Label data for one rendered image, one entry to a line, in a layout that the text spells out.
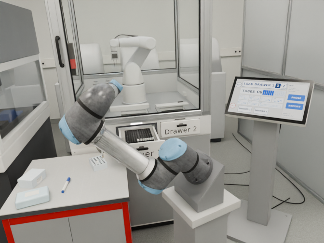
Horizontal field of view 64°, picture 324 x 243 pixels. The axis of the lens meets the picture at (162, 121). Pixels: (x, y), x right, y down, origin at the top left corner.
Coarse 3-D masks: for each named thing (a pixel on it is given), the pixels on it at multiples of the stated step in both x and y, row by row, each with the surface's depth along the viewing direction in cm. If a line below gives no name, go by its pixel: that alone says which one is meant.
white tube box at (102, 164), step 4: (96, 156) 168; (100, 156) 168; (92, 160) 164; (96, 160) 163; (100, 160) 163; (104, 160) 162; (92, 164) 158; (96, 164) 157; (100, 164) 157; (104, 164) 158; (96, 168) 157; (100, 168) 158; (104, 168) 159
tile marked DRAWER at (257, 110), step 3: (255, 108) 177; (258, 108) 176; (261, 108) 175; (264, 108) 174; (267, 108) 173; (255, 111) 176; (258, 111) 175; (261, 111) 174; (264, 111) 173; (267, 111) 173; (264, 114) 173; (267, 114) 172
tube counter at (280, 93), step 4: (256, 92) 181; (260, 92) 180; (264, 92) 179; (268, 92) 177; (272, 92) 176; (276, 92) 175; (280, 92) 174; (284, 92) 172; (280, 96) 172; (284, 96) 171
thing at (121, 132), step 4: (136, 128) 186; (140, 128) 186; (144, 128) 187; (152, 128) 188; (120, 132) 180; (152, 132) 189; (156, 132) 177; (120, 136) 172; (124, 136) 186; (156, 136) 170; (124, 140) 181; (156, 140) 172
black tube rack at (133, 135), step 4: (148, 128) 183; (124, 132) 178; (128, 132) 178; (132, 132) 178; (136, 132) 177; (140, 132) 177; (144, 132) 176; (148, 132) 176; (128, 136) 170; (132, 136) 170; (136, 136) 169; (140, 136) 170; (144, 136) 169; (148, 136) 169; (152, 136) 168; (128, 140) 164; (132, 140) 164; (136, 140) 163
